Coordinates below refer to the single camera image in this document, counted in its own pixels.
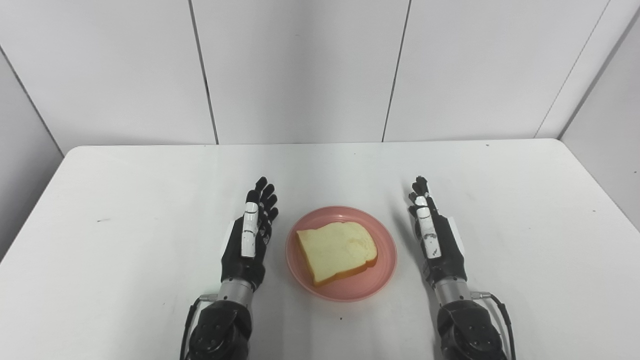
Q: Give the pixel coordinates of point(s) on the pink round plate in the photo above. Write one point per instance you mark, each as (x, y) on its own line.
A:
(341, 253)

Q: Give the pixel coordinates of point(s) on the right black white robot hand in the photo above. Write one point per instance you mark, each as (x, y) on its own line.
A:
(437, 245)

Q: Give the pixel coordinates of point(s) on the slice of white bread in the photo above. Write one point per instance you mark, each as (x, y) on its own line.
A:
(336, 251)

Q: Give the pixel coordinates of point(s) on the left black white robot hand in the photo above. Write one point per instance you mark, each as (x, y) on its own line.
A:
(247, 250)

